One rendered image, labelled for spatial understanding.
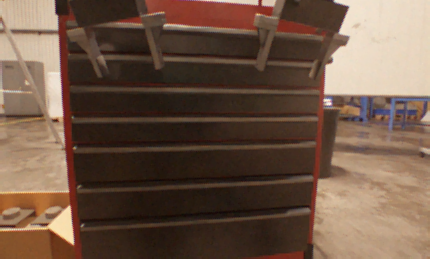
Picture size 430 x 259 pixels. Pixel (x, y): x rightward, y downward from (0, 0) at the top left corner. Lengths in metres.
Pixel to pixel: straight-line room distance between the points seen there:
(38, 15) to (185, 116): 9.84
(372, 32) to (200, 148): 2.81
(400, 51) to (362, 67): 0.42
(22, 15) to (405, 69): 10.57
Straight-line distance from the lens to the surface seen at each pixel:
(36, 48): 10.09
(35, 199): 1.36
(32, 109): 9.44
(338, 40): 0.53
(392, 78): 3.18
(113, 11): 0.48
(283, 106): 0.65
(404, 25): 3.31
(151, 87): 0.57
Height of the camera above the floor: 0.69
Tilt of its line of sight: 7 degrees down
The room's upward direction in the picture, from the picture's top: 1 degrees clockwise
